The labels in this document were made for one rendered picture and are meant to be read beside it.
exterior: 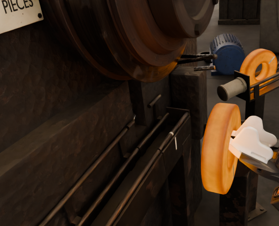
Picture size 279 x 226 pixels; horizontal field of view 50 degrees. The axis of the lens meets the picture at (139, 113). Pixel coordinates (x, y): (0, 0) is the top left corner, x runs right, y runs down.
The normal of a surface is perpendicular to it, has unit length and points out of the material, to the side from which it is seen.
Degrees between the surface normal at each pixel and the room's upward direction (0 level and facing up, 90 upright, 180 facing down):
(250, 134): 89
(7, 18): 90
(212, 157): 65
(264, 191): 0
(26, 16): 90
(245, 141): 89
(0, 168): 0
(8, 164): 0
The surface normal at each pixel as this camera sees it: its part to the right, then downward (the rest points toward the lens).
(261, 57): 0.43, 0.38
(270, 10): -0.68, 0.43
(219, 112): -0.22, -0.79
